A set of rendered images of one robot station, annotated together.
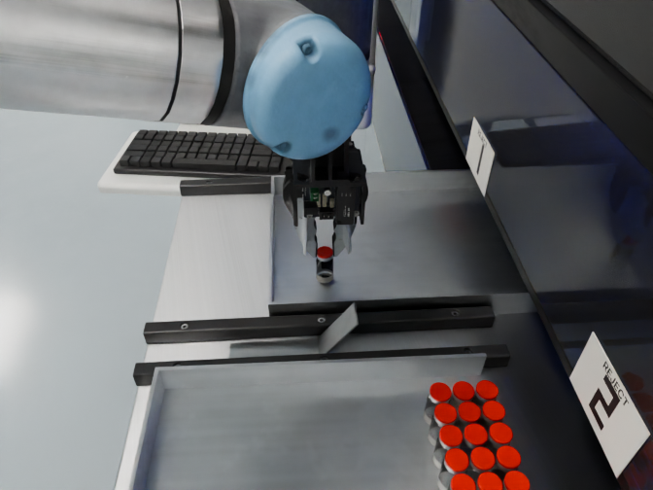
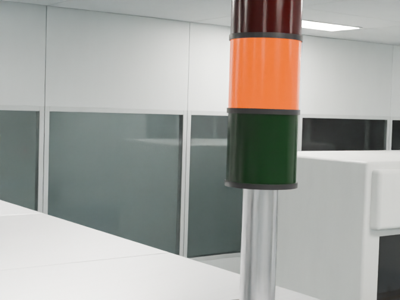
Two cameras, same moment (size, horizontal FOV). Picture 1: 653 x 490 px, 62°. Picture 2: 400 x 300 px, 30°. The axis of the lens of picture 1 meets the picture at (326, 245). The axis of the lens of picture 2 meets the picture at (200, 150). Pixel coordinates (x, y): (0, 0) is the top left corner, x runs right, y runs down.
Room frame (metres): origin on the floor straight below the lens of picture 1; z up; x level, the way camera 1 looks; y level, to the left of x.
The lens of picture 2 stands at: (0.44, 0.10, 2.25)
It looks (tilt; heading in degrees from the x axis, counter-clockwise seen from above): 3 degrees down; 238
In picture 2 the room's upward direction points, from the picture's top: 2 degrees clockwise
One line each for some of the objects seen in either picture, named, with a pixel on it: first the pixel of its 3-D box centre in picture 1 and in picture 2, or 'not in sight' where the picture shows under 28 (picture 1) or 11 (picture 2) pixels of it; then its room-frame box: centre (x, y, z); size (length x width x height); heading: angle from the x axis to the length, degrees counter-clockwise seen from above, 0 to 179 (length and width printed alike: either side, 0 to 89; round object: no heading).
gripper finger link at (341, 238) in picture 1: (345, 234); not in sight; (0.48, -0.02, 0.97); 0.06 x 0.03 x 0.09; 4
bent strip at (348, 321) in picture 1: (291, 334); not in sight; (0.38, 0.04, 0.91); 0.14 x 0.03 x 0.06; 94
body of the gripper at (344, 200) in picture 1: (327, 157); not in sight; (0.47, 0.00, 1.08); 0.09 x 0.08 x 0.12; 4
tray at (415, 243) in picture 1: (396, 236); not in sight; (0.56, -0.10, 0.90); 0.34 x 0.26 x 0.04; 94
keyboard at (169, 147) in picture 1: (226, 153); not in sight; (0.90, 0.19, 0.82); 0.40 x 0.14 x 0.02; 86
